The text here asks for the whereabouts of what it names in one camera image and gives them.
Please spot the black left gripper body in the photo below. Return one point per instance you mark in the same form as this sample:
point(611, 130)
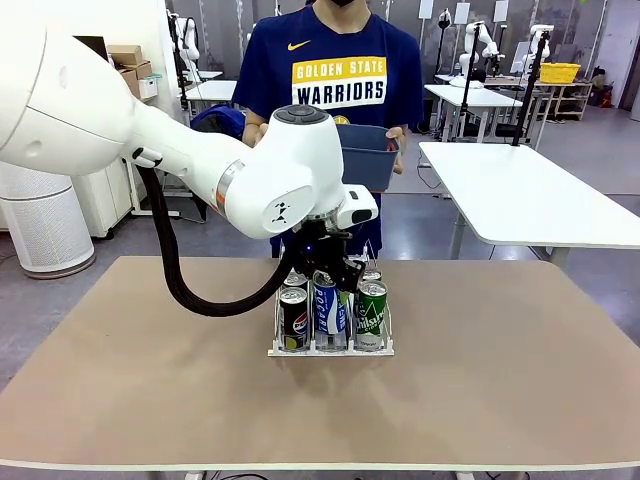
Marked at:
point(320, 245)

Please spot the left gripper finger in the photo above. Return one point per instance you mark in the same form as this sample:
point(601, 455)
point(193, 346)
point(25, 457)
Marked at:
point(352, 275)
point(310, 277)

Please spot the blue Pocari Sweat can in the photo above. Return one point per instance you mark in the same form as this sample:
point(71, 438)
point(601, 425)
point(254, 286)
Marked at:
point(325, 315)

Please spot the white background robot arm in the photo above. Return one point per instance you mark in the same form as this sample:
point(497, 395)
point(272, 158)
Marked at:
point(487, 47)
point(530, 60)
point(190, 45)

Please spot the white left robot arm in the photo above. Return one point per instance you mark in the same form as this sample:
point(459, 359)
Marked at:
point(150, 130)

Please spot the person's right forearm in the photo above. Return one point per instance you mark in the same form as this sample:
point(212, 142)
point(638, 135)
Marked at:
point(252, 120)

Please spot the person's left hand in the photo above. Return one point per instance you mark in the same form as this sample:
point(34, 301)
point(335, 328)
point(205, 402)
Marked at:
point(401, 150)

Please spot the person's right hand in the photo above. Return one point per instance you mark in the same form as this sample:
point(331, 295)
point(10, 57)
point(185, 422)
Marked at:
point(260, 135)

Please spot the green Chilsung cider can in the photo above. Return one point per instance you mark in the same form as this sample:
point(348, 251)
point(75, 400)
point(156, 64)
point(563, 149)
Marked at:
point(371, 320)
point(371, 275)

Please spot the blue jacket on chair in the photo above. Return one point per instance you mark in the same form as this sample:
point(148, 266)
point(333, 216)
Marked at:
point(220, 117)

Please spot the white background table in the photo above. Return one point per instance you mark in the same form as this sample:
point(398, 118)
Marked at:
point(475, 95)
point(215, 90)

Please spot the white side table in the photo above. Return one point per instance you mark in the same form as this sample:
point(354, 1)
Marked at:
point(525, 190)

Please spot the person in blue Warriors shirt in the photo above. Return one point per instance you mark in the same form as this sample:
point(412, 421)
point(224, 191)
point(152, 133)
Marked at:
point(340, 40)

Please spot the black tripod pole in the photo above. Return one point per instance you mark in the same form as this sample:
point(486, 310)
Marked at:
point(531, 90)
point(471, 80)

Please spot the small white box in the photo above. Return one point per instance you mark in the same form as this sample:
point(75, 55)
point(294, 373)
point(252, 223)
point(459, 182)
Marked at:
point(148, 87)

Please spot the small brown cardboard box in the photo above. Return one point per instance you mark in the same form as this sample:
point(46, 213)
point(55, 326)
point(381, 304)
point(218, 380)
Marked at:
point(144, 70)
point(125, 54)
point(130, 80)

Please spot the white cylindrical air purifier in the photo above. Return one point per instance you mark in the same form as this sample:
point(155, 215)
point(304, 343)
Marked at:
point(45, 230)

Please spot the wooden shelf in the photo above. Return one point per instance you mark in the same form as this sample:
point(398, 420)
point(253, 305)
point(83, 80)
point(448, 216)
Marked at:
point(565, 85)

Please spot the yellow plastic crate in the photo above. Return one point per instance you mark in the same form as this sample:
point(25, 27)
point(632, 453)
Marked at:
point(560, 72)

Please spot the black computer monitor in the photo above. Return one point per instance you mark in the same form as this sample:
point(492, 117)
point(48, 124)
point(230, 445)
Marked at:
point(95, 47)

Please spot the red fire extinguisher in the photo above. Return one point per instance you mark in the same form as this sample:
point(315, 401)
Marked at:
point(606, 97)

